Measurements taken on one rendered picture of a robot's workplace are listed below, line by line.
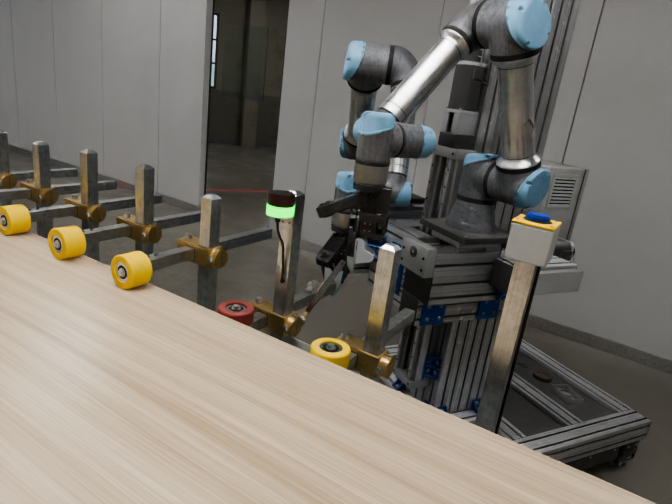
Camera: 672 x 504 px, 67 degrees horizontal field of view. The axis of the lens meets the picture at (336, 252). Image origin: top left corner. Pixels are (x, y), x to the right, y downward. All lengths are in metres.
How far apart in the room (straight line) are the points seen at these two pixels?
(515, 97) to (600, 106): 2.20
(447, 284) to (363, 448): 0.87
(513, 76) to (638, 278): 2.44
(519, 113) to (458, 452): 0.87
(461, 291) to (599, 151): 2.12
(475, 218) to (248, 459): 1.04
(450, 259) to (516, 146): 0.37
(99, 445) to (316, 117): 3.80
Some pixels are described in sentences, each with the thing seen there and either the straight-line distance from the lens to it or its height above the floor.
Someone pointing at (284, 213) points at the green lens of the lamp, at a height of 1.13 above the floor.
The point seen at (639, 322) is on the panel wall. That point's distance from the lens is 3.70.
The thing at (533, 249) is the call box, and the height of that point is 1.18.
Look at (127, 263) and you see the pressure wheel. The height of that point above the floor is 0.97.
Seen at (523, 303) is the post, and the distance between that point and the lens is 0.95.
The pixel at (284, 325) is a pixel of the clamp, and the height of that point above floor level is 0.85.
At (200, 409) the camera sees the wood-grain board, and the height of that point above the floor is 0.90.
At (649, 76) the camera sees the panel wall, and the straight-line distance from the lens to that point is 3.54.
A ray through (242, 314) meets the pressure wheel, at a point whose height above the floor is 0.91.
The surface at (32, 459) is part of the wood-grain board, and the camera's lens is 0.79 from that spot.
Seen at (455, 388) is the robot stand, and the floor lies 0.34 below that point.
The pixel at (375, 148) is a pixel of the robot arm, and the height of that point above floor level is 1.28.
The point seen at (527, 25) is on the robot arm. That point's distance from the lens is 1.32.
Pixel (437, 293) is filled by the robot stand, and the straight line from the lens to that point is 1.54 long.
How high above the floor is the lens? 1.39
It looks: 18 degrees down
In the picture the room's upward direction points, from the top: 8 degrees clockwise
